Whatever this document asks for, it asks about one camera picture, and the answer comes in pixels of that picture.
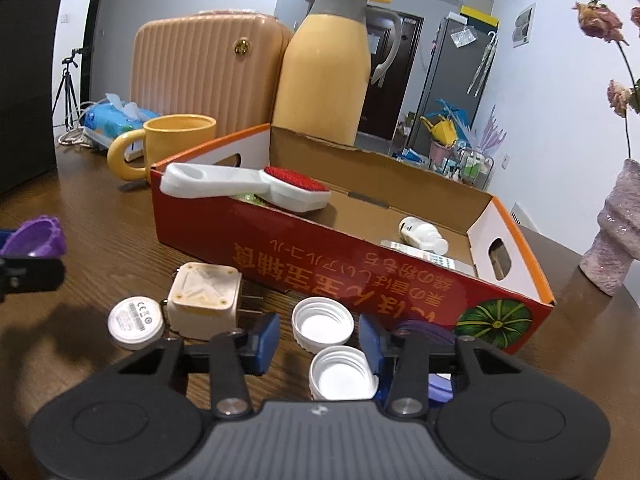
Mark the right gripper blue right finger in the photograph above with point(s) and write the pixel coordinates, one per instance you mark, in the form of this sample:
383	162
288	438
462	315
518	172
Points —
402	364

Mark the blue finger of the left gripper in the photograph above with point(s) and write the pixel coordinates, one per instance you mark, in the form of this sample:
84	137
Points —
5	234
30	274

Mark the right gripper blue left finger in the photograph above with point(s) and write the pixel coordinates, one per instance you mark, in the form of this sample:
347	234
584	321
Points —
232	356

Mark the purple scalloped lid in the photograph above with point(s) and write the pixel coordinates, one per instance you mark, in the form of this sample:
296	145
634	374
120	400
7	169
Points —
41	237

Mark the blue transparent jar lid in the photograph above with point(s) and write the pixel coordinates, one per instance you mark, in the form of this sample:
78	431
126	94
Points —
439	386

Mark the cream square plug adapter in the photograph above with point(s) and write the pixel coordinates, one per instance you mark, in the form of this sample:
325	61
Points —
203	300

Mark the white bottle cap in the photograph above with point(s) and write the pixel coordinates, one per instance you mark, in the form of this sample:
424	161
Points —
320	322
341	373

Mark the small white round disc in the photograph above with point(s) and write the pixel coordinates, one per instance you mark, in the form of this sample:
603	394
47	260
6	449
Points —
136	322

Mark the white spray bottle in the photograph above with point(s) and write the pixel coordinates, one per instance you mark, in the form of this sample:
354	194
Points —
422	235

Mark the green sanitizer bottle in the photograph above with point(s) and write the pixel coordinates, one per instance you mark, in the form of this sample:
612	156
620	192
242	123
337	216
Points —
251	199

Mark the red white lint brush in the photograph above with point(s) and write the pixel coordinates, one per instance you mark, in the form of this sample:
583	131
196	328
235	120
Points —
279	187

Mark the blue tissue pack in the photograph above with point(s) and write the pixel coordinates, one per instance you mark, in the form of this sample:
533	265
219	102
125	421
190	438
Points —
108	119

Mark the red cardboard box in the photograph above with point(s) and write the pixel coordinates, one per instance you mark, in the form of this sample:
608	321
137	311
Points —
497	290

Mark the yellow mug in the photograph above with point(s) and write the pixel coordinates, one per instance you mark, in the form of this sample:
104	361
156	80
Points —
162	137

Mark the black paper bag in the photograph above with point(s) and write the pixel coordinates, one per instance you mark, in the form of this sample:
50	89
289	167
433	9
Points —
27	43

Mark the yellow watering can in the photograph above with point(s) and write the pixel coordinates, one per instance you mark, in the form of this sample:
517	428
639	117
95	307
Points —
443	132

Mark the pink textured vase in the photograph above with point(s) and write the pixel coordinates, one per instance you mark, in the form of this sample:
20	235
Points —
608	260

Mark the dark entrance door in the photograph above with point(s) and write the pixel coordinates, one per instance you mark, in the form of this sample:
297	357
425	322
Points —
382	105

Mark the yellow thermos jug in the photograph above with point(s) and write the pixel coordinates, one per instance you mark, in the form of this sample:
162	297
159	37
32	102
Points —
326	69

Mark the pink ribbed suitcase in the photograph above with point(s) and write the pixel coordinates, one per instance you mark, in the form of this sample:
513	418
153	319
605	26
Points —
223	64

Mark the grey refrigerator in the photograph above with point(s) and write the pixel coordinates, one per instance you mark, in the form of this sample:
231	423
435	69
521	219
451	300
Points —
449	75

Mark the yellow black box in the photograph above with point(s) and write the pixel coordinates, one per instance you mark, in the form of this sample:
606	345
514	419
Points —
478	15

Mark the black camera tripod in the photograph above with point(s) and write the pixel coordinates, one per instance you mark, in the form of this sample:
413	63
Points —
66	91

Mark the wire storage cart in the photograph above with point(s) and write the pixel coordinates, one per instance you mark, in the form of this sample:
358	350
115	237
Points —
468	166

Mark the wall picture frame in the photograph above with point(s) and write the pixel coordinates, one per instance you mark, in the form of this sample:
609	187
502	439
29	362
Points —
523	27

